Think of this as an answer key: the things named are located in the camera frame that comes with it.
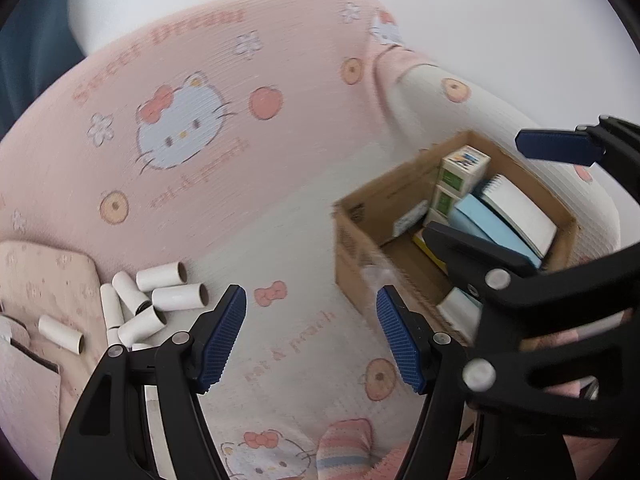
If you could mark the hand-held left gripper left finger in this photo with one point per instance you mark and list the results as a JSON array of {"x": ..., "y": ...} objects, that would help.
[{"x": 220, "y": 340}]

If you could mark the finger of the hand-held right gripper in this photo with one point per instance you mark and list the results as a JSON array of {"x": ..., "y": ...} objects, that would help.
[
  {"x": 555, "y": 146},
  {"x": 460, "y": 250}
]

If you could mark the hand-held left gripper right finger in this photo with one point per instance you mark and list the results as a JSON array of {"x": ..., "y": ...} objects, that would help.
[{"x": 400, "y": 340}]

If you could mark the pile of white paper tubes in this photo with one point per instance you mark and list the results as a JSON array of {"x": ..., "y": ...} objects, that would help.
[{"x": 180, "y": 297}]

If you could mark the brown cardboard box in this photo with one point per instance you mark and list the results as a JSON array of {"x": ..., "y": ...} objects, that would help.
[{"x": 360, "y": 240}]

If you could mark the light blue booklet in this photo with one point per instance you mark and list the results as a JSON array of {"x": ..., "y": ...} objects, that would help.
[
  {"x": 457, "y": 222},
  {"x": 480, "y": 210}
]

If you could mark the yellow packet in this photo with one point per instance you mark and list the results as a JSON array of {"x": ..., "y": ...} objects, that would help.
[{"x": 418, "y": 243}]

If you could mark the white box with green label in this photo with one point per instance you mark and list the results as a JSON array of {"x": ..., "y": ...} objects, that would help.
[{"x": 442, "y": 205}]

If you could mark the white spiral notepad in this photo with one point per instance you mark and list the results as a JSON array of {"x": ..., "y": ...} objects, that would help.
[{"x": 520, "y": 215}]

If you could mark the white box with cartoon print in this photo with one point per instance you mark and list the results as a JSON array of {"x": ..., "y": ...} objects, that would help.
[{"x": 467, "y": 160}]

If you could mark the pink fuzzy cloth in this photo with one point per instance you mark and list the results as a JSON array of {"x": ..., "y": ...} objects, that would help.
[{"x": 385, "y": 467}]

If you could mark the beige floral pillow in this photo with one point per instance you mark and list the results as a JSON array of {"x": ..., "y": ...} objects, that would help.
[{"x": 50, "y": 280}]

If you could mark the pale pink cloth bag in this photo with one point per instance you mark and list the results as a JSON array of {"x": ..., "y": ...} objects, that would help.
[{"x": 25, "y": 390}]

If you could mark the dark blue cloth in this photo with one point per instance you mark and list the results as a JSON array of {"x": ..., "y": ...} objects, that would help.
[{"x": 35, "y": 35}]

